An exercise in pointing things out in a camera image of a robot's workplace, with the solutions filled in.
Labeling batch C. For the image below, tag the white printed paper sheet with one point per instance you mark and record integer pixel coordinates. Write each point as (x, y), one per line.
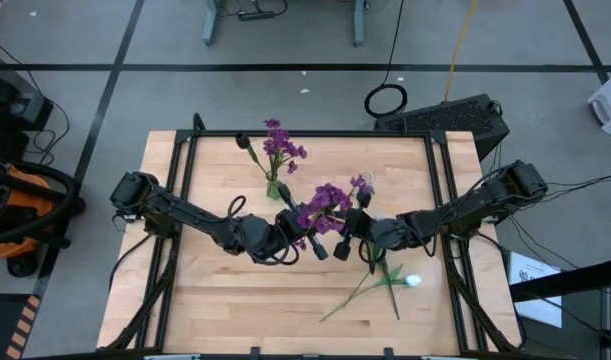
(535, 285)

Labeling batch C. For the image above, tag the white artificial tulip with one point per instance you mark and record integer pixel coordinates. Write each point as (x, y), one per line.
(412, 280)

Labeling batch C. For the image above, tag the grey desk leg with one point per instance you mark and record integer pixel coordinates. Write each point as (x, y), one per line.
(210, 22)
(359, 22)

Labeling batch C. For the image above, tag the black aluminium table frame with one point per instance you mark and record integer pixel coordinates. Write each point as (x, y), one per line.
(310, 134)

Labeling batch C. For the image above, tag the black metal beam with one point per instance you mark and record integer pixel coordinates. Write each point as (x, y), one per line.
(575, 280)

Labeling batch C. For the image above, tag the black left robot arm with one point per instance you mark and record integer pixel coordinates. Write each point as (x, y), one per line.
(185, 212)

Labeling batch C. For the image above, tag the black power strip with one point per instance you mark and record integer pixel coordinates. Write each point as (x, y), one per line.
(255, 15)

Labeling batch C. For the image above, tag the orange black shop vacuum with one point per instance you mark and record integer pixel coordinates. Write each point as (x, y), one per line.
(5, 247)

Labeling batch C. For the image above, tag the purple artificial flower bunch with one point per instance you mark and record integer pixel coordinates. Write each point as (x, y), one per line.
(280, 140)
(325, 200)

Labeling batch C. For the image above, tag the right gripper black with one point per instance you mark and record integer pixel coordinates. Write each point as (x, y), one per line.
(362, 225)

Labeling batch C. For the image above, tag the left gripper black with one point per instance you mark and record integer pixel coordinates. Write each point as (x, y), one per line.
(290, 225)

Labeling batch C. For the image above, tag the green glass vase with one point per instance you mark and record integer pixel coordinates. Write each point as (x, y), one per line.
(274, 191)

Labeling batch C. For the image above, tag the dark purple artificial tulip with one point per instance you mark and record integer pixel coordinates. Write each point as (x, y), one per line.
(242, 141)

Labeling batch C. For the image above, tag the pale white artificial flower bunch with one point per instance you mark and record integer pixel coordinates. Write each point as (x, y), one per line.
(391, 295)

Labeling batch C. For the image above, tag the black hazard striped mat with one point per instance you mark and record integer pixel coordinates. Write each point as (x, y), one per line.
(0, 325)

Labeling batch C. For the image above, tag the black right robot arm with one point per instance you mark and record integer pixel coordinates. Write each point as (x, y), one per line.
(460, 210)

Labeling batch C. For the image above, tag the black equipment stack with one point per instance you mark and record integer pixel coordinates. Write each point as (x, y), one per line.
(10, 105)

